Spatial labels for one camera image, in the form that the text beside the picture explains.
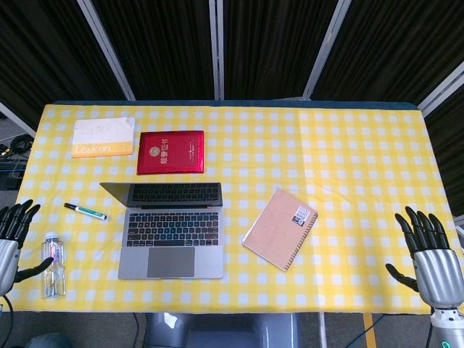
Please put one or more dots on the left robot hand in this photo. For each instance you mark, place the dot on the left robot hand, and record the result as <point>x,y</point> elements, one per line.
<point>8,250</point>

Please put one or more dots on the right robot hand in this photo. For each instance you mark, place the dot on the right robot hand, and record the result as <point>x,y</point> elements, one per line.
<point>436,268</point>

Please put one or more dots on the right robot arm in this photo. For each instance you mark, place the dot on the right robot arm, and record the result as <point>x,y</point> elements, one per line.
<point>446,328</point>

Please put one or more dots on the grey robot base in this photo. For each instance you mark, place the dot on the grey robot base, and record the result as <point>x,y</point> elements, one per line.
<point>221,330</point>

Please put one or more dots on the silver laptop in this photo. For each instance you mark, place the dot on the silver laptop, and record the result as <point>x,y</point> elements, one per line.
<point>170,232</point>

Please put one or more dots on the clear plastic water bottle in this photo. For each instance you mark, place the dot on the clear plastic water bottle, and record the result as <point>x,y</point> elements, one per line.
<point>53,266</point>

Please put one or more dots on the green white marker pen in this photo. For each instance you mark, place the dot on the green white marker pen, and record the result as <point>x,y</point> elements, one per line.
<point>85,211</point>

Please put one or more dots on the white yellow Lexicon book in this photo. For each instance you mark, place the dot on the white yellow Lexicon book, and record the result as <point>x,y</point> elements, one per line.
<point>103,137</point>

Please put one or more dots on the yellow white checkered tablecloth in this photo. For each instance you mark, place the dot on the yellow white checkered tablecloth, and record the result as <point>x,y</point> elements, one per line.
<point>326,163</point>

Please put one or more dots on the brown spiral notebook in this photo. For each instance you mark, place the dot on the brown spiral notebook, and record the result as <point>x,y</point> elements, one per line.
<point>279,229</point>

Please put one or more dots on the red certificate folder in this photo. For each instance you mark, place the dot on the red certificate folder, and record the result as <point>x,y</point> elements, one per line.
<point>170,153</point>

